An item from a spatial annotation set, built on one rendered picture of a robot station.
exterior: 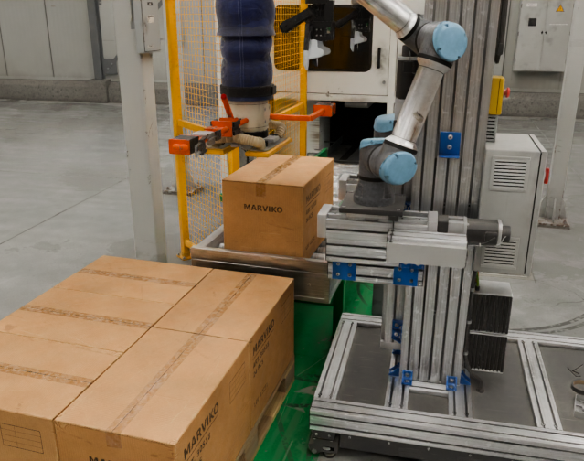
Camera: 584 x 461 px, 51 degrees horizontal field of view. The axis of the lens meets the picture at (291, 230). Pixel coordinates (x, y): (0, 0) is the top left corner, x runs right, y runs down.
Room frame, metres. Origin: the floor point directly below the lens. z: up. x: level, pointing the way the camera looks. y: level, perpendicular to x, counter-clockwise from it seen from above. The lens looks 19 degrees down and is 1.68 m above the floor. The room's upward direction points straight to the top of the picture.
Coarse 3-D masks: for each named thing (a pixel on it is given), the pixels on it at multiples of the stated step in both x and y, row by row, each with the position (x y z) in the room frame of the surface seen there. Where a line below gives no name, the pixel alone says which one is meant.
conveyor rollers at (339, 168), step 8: (336, 168) 4.64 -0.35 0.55; (344, 168) 4.63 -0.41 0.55; (352, 168) 4.68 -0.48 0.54; (336, 176) 4.44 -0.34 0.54; (336, 184) 4.18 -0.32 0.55; (336, 192) 3.98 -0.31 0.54; (336, 200) 3.80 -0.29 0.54; (224, 248) 2.95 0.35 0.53; (320, 248) 2.92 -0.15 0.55; (312, 256) 2.82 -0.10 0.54; (320, 256) 2.82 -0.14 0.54
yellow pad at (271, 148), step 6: (282, 138) 2.65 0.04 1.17; (288, 138) 2.68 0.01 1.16; (270, 144) 2.53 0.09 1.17; (276, 144) 2.53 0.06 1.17; (282, 144) 2.57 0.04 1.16; (288, 144) 2.64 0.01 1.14; (252, 150) 2.42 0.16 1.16; (258, 150) 2.41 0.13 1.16; (264, 150) 2.40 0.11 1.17; (270, 150) 2.43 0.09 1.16; (276, 150) 2.47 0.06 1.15; (252, 156) 2.40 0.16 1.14; (258, 156) 2.39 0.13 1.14; (264, 156) 2.38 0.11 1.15
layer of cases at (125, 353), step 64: (0, 320) 2.14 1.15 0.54; (64, 320) 2.14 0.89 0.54; (128, 320) 2.14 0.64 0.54; (192, 320) 2.14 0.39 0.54; (256, 320) 2.14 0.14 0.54; (0, 384) 1.70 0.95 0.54; (64, 384) 1.70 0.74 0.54; (128, 384) 1.70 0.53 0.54; (192, 384) 1.70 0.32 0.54; (256, 384) 2.05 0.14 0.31; (0, 448) 1.58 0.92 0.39; (64, 448) 1.51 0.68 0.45; (128, 448) 1.45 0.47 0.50; (192, 448) 1.51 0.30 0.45
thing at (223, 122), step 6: (216, 120) 2.35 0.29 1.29; (222, 120) 2.38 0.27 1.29; (228, 120) 2.37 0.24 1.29; (234, 120) 2.36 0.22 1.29; (222, 126) 2.30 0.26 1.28; (228, 126) 2.29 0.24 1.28; (234, 126) 2.29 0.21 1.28; (228, 132) 2.29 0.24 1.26; (234, 132) 2.29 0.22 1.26; (240, 132) 2.35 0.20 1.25
